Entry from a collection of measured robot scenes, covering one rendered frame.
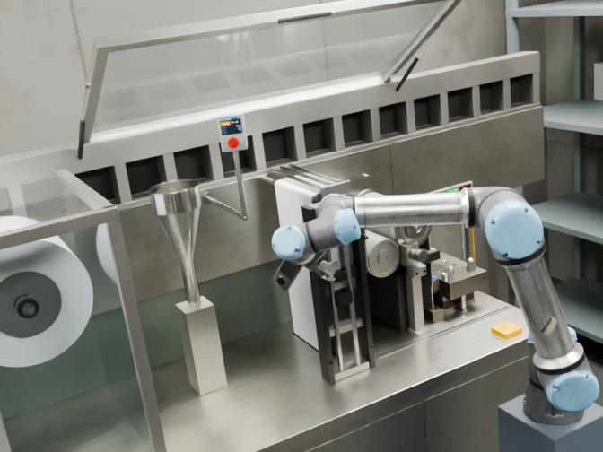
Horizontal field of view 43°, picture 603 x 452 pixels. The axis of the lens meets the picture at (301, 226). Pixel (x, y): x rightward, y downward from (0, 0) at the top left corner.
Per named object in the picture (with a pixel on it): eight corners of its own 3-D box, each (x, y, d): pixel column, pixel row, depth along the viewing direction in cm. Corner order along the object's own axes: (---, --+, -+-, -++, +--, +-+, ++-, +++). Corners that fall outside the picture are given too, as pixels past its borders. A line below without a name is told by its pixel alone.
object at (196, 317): (195, 403, 223) (161, 218, 205) (179, 383, 234) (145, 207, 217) (239, 386, 229) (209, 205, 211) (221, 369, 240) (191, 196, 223)
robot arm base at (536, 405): (597, 411, 196) (597, 377, 192) (554, 432, 189) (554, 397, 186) (552, 386, 208) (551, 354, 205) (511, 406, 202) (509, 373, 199)
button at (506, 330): (506, 341, 236) (505, 334, 235) (490, 334, 241) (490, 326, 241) (523, 334, 238) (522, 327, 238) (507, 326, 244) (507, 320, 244)
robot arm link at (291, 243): (310, 251, 166) (275, 264, 168) (319, 256, 177) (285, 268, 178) (301, 218, 168) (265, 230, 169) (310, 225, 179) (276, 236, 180)
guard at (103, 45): (96, 65, 173) (86, 37, 175) (77, 163, 222) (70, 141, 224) (480, 4, 222) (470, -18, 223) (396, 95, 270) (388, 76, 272)
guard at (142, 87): (105, 47, 179) (104, 46, 179) (86, 139, 223) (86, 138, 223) (456, -6, 223) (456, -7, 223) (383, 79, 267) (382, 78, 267)
